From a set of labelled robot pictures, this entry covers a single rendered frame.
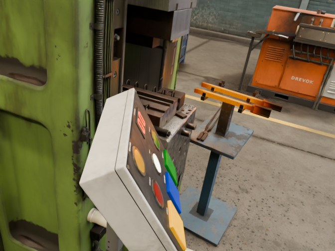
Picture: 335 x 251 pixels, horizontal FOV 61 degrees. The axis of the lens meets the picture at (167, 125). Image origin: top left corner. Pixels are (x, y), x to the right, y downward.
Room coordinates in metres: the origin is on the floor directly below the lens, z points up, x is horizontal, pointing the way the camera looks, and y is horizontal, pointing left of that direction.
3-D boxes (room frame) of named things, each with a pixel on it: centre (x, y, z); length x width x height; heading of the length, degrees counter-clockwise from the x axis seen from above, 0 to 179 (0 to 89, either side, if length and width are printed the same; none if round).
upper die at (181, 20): (1.14, 0.20, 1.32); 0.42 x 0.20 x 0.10; 72
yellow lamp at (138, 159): (0.42, 0.04, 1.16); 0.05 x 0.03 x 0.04; 162
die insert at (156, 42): (1.18, 0.23, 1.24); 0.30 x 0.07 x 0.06; 72
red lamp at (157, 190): (0.43, 0.00, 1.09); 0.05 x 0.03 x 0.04; 162
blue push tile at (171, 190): (0.53, -0.03, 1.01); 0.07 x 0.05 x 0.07; 7
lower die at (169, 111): (1.14, 0.20, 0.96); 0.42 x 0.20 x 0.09; 72
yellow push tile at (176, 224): (0.43, -0.05, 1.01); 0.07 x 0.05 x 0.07; 7
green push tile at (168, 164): (0.63, -0.02, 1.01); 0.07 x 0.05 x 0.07; 7
